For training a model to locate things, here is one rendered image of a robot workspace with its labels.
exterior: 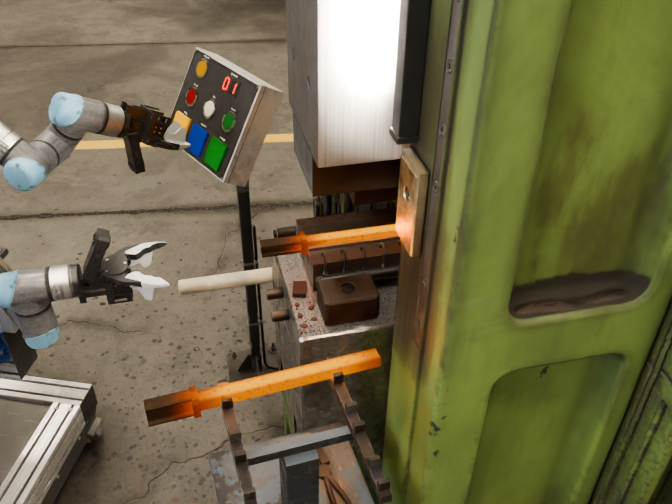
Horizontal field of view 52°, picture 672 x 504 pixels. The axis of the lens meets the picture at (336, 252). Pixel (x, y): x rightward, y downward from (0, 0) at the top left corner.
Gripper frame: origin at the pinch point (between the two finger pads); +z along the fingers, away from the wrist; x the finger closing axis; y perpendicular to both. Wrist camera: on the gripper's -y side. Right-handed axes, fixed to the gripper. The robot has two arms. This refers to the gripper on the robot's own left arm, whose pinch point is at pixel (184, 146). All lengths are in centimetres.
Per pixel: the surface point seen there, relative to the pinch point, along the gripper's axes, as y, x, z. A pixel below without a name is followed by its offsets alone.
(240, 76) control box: 21.5, 2.4, 10.4
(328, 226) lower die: 0.6, -43.7, 15.0
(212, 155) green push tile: -0.8, 0.4, 9.6
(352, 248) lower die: 0, -54, 14
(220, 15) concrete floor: 21, 371, 246
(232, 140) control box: 5.7, -4.3, 10.4
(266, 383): -20, -74, -17
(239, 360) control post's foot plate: -82, 17, 69
